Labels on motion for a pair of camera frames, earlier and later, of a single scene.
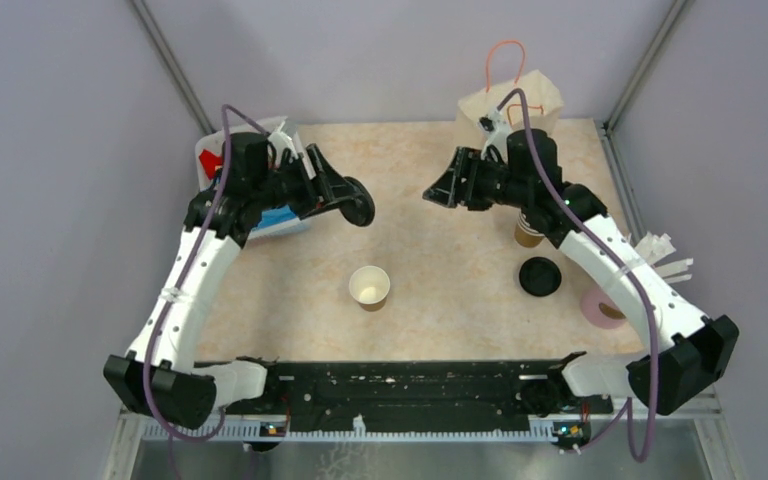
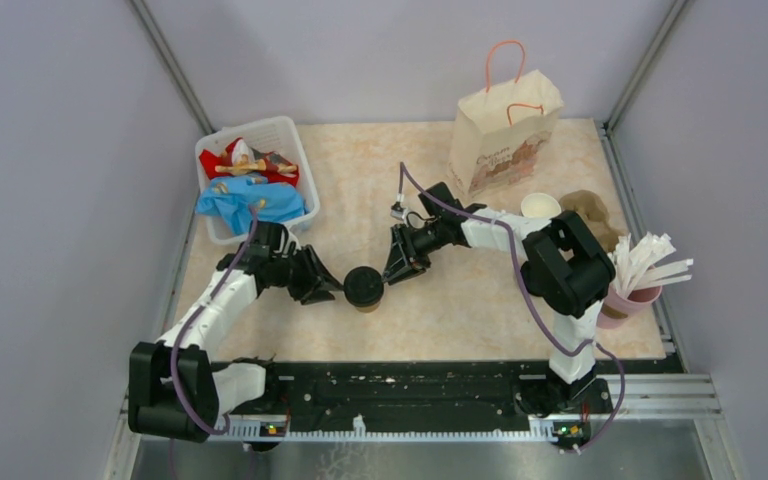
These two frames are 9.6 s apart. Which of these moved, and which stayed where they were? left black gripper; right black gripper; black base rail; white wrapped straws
Moved: left black gripper; right black gripper
Stayed: black base rail; white wrapped straws
